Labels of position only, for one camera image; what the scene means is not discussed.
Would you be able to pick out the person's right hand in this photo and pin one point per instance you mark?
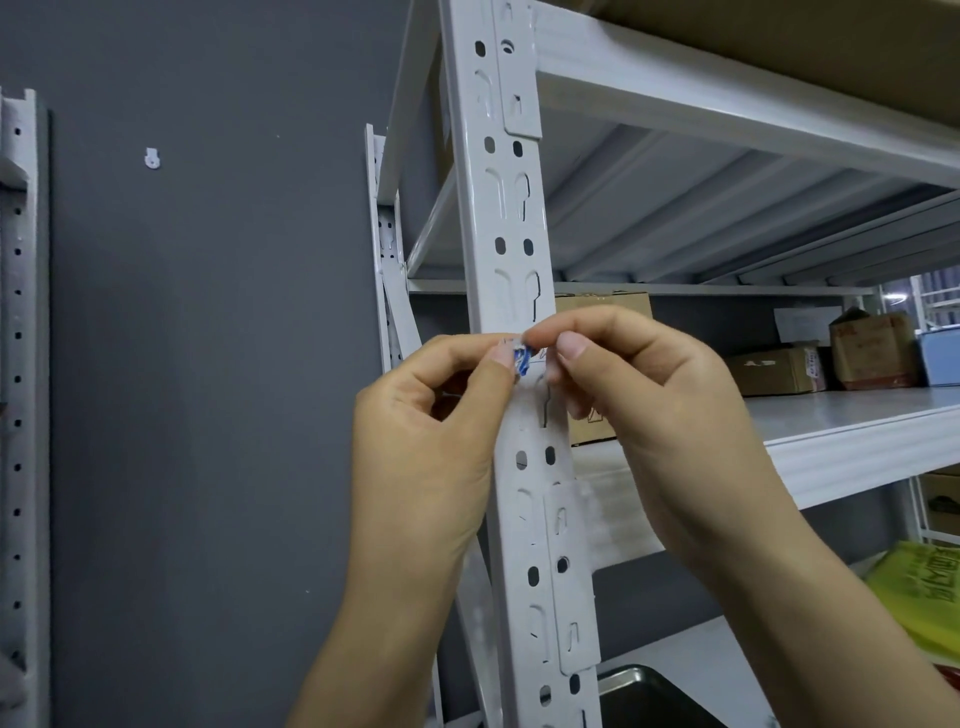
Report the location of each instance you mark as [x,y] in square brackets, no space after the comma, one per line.
[675,435]

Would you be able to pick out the person's left hand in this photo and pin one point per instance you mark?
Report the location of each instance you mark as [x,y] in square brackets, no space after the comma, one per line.
[420,465]

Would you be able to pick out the blue-bordered white label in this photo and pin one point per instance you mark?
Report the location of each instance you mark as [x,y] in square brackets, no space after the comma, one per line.
[520,356]

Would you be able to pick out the white perforated shelf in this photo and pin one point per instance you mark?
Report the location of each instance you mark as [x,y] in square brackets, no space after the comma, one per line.
[502,210]

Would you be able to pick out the person's right forearm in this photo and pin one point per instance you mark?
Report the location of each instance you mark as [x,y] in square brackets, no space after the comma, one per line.
[825,645]

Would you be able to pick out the flat cardboard box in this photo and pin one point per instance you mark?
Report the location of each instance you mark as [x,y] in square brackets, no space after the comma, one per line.
[776,371]

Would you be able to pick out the small printed cardboard box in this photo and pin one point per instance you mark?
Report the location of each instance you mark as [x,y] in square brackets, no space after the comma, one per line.
[607,304]

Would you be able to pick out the white paper sheet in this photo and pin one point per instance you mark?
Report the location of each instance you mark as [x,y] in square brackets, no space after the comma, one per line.
[802,324]

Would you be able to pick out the brown box with red print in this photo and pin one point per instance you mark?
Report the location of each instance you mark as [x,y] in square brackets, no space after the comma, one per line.
[874,352]

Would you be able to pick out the white metal shelving rack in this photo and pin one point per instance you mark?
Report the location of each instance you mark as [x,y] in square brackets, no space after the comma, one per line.
[697,660]

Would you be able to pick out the steel tray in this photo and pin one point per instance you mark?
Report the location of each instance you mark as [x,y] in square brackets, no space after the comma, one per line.
[652,709]

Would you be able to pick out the light blue box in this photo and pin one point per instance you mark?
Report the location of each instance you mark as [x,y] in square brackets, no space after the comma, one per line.
[941,358]

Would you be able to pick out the cardboard box with dark print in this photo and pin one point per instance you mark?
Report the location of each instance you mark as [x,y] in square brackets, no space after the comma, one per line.
[943,506]

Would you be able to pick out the yellow-green plastic bag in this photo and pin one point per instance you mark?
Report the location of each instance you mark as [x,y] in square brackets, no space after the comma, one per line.
[922,592]

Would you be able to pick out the large cardboard box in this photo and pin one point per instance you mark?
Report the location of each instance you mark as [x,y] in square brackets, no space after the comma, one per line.
[787,45]

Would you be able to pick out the white wall hook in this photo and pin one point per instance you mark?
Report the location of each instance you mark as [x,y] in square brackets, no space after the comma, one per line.
[153,158]

